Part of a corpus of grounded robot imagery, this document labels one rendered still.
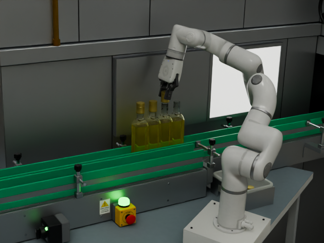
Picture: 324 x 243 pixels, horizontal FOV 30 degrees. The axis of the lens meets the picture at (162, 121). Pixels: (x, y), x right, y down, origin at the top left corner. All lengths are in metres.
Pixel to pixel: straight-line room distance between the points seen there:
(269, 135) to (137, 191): 0.60
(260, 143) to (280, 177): 0.76
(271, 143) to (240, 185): 0.19
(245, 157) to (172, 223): 0.46
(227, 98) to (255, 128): 0.74
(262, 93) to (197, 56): 0.58
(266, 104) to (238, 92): 0.71
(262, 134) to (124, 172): 0.57
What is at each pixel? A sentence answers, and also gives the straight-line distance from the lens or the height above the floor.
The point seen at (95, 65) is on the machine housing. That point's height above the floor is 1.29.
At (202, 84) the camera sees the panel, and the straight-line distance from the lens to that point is 2.75.
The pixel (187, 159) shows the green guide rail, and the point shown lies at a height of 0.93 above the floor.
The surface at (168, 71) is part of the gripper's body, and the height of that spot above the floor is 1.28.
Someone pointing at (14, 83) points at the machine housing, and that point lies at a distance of 2.39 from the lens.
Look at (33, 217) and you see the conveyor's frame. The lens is 2.25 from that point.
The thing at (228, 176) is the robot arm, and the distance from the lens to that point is 2.14.
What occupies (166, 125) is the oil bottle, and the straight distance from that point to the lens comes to 2.52.
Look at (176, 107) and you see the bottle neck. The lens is 2.54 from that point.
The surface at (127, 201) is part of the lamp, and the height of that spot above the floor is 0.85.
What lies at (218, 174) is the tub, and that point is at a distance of 2.64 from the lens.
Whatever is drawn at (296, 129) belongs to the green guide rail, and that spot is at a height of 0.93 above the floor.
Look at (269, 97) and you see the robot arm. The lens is 2.20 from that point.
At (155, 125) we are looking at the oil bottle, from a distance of 2.49.
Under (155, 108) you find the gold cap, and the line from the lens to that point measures 2.48.
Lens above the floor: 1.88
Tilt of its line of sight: 19 degrees down
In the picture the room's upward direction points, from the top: 2 degrees clockwise
